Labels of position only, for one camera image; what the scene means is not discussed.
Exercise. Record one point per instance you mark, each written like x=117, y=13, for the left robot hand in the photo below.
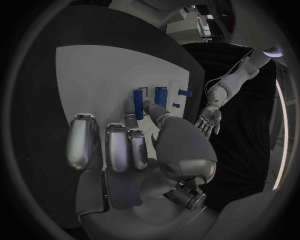
x=209, y=118

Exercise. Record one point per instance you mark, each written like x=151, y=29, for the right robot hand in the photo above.
x=182, y=142

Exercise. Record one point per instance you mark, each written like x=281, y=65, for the long blue cylinder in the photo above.
x=138, y=101

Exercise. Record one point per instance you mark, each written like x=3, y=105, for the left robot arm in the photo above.
x=234, y=80

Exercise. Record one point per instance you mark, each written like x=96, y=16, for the white task board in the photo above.
x=98, y=80

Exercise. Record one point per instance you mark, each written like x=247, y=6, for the small blue peg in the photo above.
x=176, y=105

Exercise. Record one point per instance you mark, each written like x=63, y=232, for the glowing light bar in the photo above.
x=282, y=120

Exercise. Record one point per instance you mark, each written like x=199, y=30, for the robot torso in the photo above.
x=253, y=28

